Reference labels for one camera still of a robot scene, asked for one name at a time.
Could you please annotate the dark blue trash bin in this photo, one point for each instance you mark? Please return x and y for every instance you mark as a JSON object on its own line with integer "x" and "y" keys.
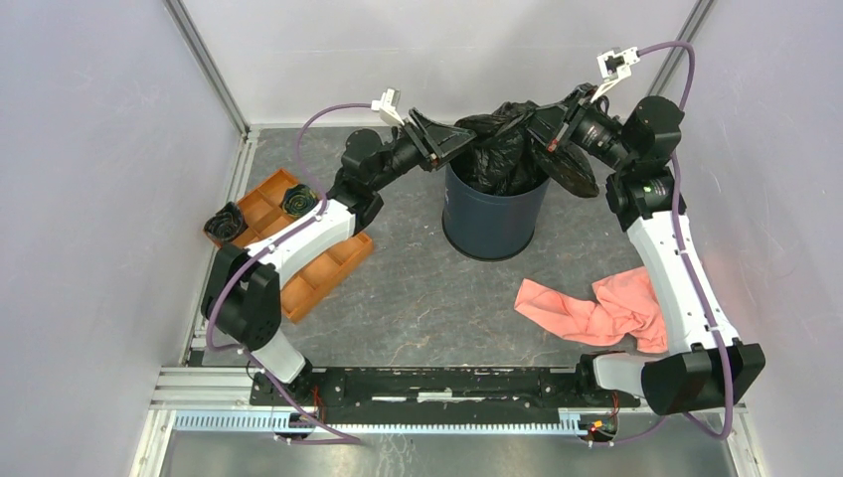
{"x": 488, "y": 227}

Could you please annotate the orange compartment tray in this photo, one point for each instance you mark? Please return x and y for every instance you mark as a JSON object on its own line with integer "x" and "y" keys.
{"x": 309, "y": 263}

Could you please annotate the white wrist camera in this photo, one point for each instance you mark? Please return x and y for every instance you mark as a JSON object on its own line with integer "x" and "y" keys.
{"x": 386, "y": 107}
{"x": 614, "y": 67}

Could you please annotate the black bag roll upper tray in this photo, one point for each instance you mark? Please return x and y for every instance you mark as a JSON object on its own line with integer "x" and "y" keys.
{"x": 298, "y": 201}

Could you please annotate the black trash bag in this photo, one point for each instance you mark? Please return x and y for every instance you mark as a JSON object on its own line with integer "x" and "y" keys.
{"x": 505, "y": 160}

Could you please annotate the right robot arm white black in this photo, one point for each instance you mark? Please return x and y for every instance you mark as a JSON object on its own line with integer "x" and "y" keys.
{"x": 707, "y": 364}

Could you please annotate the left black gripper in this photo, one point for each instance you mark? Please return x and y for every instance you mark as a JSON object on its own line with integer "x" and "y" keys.
{"x": 441, "y": 138}

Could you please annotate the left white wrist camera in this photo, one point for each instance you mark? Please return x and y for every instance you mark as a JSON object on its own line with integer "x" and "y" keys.
{"x": 386, "y": 107}

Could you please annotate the white toothed cable duct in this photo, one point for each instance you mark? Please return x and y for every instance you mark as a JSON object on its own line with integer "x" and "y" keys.
{"x": 291, "y": 423}

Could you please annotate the right aluminium corner post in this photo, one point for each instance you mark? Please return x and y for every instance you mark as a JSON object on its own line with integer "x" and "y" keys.
{"x": 700, "y": 11}

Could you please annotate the pink cloth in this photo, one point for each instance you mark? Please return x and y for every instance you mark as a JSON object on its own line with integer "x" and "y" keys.
{"x": 625, "y": 304}

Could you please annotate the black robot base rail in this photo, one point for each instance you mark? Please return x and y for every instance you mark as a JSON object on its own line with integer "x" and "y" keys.
{"x": 460, "y": 395}

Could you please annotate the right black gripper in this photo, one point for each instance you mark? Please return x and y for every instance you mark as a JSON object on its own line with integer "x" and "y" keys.
{"x": 576, "y": 116}

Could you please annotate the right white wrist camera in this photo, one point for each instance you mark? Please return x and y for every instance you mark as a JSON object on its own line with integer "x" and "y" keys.
{"x": 614, "y": 67}

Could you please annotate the aluminium corner post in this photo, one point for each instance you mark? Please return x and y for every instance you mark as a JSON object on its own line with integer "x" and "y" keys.
{"x": 188, "y": 29}
{"x": 700, "y": 11}

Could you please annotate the left aluminium corner post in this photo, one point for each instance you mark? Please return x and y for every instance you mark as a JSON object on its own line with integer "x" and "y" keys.
{"x": 188, "y": 29}

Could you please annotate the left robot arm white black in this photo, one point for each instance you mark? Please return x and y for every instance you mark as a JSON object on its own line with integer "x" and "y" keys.
{"x": 350, "y": 205}

